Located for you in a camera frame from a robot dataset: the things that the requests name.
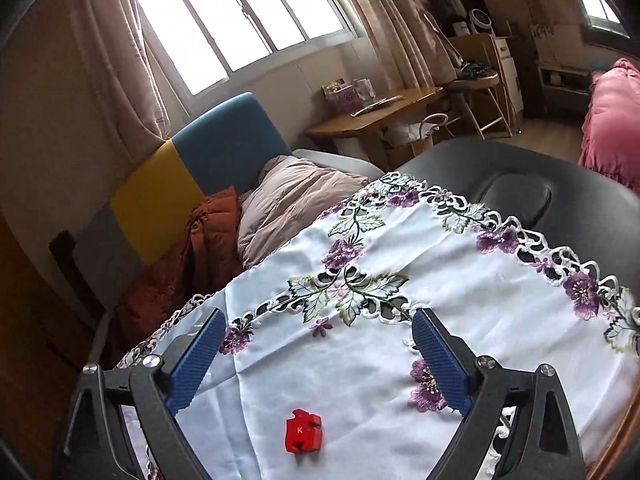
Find grey yellow blue headboard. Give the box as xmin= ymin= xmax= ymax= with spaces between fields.
xmin=72 ymin=92 xmax=293 ymax=306

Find pink blanket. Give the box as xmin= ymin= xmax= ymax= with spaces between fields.
xmin=579 ymin=57 xmax=640 ymax=193

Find white embroidered floral tablecloth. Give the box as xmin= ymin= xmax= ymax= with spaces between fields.
xmin=112 ymin=172 xmax=640 ymax=480

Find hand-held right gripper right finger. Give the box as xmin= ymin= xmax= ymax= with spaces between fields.
xmin=411 ymin=307 xmax=586 ymax=480

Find beige pillow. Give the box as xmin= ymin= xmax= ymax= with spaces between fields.
xmin=237 ymin=155 xmax=371 ymax=268

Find white wire chair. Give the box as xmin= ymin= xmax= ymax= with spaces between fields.
xmin=385 ymin=112 xmax=451 ymax=158

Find large bright window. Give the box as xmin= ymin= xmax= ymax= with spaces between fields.
xmin=125 ymin=0 xmax=366 ymax=96

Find wooden desk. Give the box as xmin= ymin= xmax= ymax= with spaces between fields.
xmin=305 ymin=86 xmax=446 ymax=171

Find black appliance with white fan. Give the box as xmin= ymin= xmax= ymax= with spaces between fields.
xmin=427 ymin=0 xmax=496 ymax=38

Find open papers on desk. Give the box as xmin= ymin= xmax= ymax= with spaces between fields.
xmin=352 ymin=95 xmax=405 ymax=117

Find pink printed box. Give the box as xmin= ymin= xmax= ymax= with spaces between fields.
xmin=322 ymin=80 xmax=358 ymax=113

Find white cabinet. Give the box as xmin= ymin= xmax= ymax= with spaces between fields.
xmin=492 ymin=35 xmax=526 ymax=121

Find black padded massage table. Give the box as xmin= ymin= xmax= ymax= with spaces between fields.
xmin=387 ymin=139 xmax=640 ymax=281

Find beige patterned curtain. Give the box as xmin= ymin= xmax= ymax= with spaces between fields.
xmin=320 ymin=0 xmax=458 ymax=106
xmin=65 ymin=0 xmax=168 ymax=141

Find wooden folding chair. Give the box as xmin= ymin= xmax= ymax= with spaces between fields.
xmin=440 ymin=35 xmax=523 ymax=138

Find red puzzle block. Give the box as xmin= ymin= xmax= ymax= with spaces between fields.
xmin=285 ymin=408 xmax=323 ymax=453

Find white low shelf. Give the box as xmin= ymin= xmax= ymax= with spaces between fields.
xmin=537 ymin=60 xmax=593 ymax=118

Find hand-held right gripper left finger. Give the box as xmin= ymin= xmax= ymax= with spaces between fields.
xmin=57 ymin=306 xmax=227 ymax=480

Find rust orange blanket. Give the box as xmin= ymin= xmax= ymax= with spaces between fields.
xmin=117 ymin=186 xmax=246 ymax=333

